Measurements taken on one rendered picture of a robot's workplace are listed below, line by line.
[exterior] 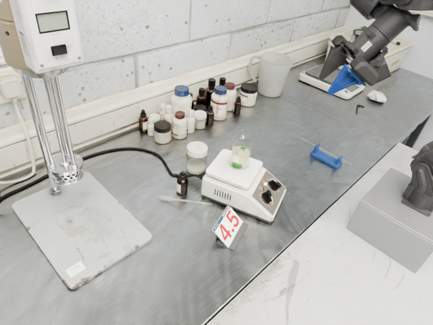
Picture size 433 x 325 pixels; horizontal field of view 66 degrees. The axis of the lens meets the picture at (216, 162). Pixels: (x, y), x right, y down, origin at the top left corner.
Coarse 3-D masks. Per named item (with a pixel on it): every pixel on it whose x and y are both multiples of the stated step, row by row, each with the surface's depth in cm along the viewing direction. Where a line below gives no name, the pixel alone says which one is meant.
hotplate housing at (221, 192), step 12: (264, 168) 90; (204, 180) 84; (216, 180) 84; (204, 192) 87; (216, 192) 85; (228, 192) 83; (240, 192) 82; (252, 192) 82; (240, 204) 84; (252, 204) 82; (252, 216) 85; (264, 216) 82
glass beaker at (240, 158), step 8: (240, 136) 85; (240, 144) 86; (248, 144) 85; (232, 152) 83; (240, 152) 81; (248, 152) 82; (232, 160) 84; (240, 160) 83; (248, 160) 84; (240, 168) 85
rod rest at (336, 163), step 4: (316, 148) 108; (312, 152) 109; (316, 152) 109; (320, 152) 109; (316, 156) 108; (320, 156) 107; (324, 156) 108; (328, 156) 108; (340, 156) 104; (324, 160) 106; (328, 160) 106; (332, 160) 106; (336, 160) 107; (340, 160) 105; (332, 164) 105; (336, 164) 104; (340, 164) 105; (336, 168) 104
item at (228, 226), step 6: (228, 210) 81; (228, 216) 80; (234, 216) 81; (222, 222) 78; (228, 222) 79; (234, 222) 81; (222, 228) 77; (228, 228) 78; (234, 228) 80; (222, 234) 77; (228, 234) 78; (228, 240) 77
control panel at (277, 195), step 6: (264, 174) 88; (270, 174) 90; (264, 180) 87; (276, 180) 90; (258, 186) 85; (264, 186) 86; (282, 186) 90; (258, 192) 83; (276, 192) 87; (282, 192) 89; (258, 198) 82; (276, 198) 86; (264, 204) 82; (270, 204) 83; (276, 204) 85; (270, 210) 82
